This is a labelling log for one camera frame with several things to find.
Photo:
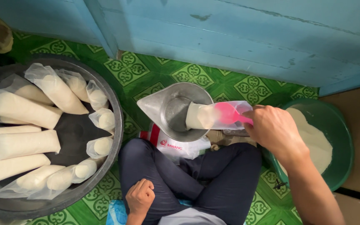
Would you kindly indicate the person's left hand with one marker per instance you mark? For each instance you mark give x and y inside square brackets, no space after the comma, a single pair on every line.
[140,198]

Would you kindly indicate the person's right hand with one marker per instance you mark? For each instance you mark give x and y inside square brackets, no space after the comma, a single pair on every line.
[277,131]

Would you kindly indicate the person's left fingers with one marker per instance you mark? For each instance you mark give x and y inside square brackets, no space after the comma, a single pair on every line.
[141,189]

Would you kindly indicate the pink plastic scoop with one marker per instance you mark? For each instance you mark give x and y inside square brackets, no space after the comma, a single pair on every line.
[227,112]

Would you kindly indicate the blue plastic sheet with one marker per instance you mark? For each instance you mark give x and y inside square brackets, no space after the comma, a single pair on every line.
[116,214]

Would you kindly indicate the white and red plastic bag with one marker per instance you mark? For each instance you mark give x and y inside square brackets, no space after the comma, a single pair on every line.
[173,147]

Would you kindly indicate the person's grey shirt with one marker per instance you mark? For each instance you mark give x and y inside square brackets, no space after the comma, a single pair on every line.
[192,218]

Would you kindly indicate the person's legs in dark trousers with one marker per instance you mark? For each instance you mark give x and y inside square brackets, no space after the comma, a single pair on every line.
[223,181]

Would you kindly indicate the metal scale pan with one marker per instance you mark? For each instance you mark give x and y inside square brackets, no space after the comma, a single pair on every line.
[167,109]

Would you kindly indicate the large black basin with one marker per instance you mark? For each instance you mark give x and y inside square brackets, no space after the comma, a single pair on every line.
[73,131]

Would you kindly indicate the clear flour-filled plastic bag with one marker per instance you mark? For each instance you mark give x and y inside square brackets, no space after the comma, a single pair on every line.
[198,116]

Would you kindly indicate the weighing scale base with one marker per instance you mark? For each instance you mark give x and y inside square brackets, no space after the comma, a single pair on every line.
[230,140]

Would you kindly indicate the small black clip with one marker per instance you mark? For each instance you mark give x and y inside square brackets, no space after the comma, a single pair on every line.
[280,184]

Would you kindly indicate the heap of filled flour bags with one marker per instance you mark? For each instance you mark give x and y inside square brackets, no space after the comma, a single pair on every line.
[17,107]

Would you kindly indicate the blue wooden door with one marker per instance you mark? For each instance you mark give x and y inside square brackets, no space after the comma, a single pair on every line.
[230,40]

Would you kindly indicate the heap of loose white flour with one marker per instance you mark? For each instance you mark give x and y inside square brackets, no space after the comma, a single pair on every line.
[317,143]

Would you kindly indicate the green plastic basin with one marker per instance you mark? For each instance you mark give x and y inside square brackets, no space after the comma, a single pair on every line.
[341,131]

